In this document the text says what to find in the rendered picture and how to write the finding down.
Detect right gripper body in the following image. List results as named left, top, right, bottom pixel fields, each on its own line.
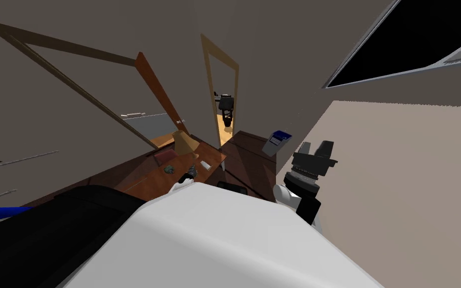
left=291, top=151, right=339, bottom=177

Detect tan lamp shade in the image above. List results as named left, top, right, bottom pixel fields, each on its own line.
left=172, top=129, right=201, bottom=157

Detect grey and blue box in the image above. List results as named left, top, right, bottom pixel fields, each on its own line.
left=261, top=129, right=294, bottom=158

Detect dark red book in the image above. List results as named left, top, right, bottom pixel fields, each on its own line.
left=152, top=148, right=180, bottom=167

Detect brown wooden table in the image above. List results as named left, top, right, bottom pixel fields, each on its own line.
left=114, top=139, right=228, bottom=202

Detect dark brown cabinet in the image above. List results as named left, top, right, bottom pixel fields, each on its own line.
left=204, top=129, right=280, bottom=202

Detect black office chair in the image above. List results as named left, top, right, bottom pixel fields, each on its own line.
left=214, top=93, right=236, bottom=129

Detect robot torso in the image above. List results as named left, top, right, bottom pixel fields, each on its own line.
left=56, top=180, right=387, bottom=288

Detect brown wooden door leaf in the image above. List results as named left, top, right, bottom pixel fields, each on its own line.
left=134, top=51, right=192, bottom=138

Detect dark window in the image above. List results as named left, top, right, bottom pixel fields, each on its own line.
left=321, top=0, right=461, bottom=90

